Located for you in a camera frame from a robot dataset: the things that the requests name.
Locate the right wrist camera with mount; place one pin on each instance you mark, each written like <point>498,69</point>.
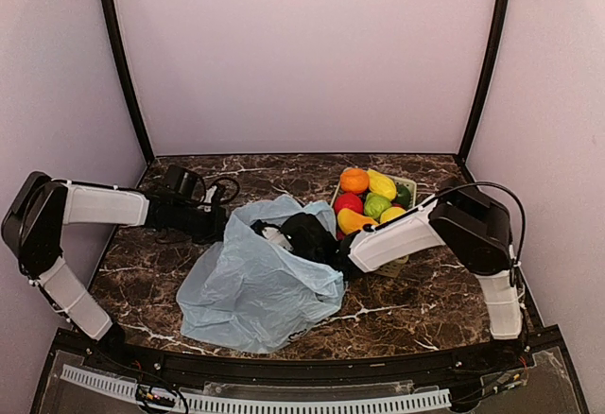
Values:
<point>271,233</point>

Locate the white slotted cable duct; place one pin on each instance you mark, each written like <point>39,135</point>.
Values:
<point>236,398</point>

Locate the black corner frame post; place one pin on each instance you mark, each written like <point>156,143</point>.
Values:
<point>484,80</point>
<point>123,71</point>

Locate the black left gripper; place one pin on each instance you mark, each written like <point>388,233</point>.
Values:
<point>214,232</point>

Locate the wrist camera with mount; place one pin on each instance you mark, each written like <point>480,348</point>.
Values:
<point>271,233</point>
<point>222,191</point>

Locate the pale green perforated basket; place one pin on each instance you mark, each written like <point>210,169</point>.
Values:
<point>391,269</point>

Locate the light blue printed plastic bag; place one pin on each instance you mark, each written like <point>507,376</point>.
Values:
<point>249,294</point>

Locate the yellow lemon fruit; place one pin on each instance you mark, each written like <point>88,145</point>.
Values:
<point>381,185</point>

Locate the yellow orange mango fruit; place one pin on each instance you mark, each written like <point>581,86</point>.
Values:
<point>349,221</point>

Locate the light green round fruit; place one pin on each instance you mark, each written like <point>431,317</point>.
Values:
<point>375,205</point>

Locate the orange persimmon fruit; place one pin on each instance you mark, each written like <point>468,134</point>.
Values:
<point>354,180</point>

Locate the black left corner frame post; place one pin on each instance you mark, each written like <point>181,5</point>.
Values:
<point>123,71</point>

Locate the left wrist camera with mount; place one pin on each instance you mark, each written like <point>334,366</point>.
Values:
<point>222,191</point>

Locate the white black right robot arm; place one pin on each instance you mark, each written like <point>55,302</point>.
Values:
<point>472,225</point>

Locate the large red fruit left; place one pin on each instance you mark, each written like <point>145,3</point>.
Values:
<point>349,201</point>

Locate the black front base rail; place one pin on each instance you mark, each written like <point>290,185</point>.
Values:
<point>460,368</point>

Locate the black right corner frame post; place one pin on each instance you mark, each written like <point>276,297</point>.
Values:
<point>484,80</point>

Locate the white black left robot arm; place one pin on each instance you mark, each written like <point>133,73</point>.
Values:
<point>32,229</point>

